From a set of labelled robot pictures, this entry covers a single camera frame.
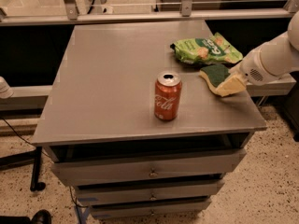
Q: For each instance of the top grey drawer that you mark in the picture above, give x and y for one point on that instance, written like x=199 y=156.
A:
x=147 y=168

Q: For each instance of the bottom grey drawer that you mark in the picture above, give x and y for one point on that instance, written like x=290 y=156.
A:
x=149 y=208

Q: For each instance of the green rice chip bag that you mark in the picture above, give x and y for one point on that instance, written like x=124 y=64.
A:
x=215 y=49

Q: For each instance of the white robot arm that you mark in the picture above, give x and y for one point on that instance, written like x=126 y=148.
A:
x=267 y=63

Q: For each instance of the red cola can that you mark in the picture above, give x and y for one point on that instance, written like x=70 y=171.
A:
x=168 y=88

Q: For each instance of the grey drawer cabinet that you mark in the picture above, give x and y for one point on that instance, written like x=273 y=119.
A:
x=101 y=105

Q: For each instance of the grey metal railing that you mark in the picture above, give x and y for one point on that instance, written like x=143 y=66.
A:
x=43 y=12

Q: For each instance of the green and yellow sponge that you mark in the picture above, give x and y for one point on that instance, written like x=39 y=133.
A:
x=214 y=75

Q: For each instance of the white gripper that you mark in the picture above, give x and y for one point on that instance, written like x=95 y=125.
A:
x=250 y=68

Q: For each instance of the black shoe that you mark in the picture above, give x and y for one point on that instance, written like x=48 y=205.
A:
x=41 y=217

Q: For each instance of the grey drawer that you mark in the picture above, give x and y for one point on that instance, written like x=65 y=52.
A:
x=147 y=168
x=149 y=208
x=155 y=192

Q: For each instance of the middle grey drawer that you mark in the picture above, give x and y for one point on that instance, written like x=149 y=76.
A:
x=155 y=192

